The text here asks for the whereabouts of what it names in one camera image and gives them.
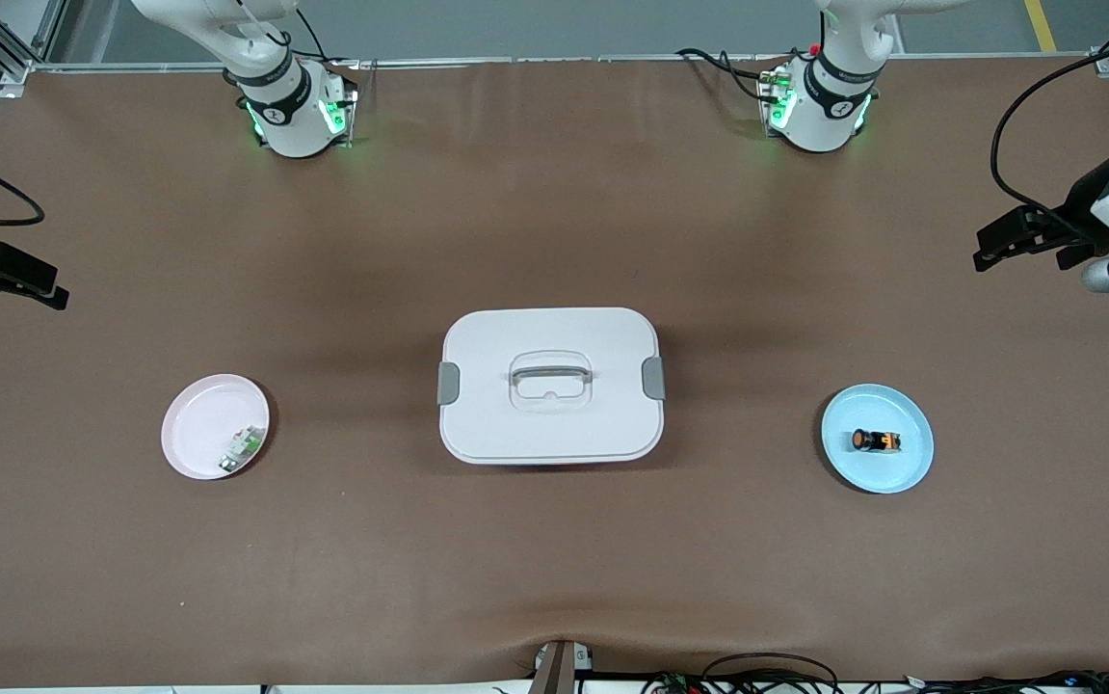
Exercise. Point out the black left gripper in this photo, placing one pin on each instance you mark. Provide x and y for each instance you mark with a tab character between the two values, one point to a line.
1081	214

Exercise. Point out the orange and black push-button switch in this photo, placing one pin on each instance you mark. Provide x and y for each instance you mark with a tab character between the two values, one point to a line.
877	440

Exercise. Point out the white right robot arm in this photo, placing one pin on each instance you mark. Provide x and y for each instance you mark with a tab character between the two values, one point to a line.
294	120

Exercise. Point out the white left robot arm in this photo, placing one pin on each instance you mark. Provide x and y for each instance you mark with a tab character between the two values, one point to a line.
824	120

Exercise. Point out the pink round plate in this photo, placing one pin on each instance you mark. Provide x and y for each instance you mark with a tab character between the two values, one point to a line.
196	424

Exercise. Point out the light blue round plate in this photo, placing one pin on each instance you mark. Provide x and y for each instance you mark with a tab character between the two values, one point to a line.
891	472

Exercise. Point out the brown table mat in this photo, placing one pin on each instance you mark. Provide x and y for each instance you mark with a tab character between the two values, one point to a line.
554	193

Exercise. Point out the white lidded storage box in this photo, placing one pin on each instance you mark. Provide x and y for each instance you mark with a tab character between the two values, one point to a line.
554	434

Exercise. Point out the green and white switch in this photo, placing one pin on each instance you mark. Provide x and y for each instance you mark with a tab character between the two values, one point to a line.
244	445

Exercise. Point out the metal table edge rail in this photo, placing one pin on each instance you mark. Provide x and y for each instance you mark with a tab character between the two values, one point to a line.
564	59

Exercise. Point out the brown camera mount post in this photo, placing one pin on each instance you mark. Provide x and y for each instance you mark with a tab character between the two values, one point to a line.
554	670

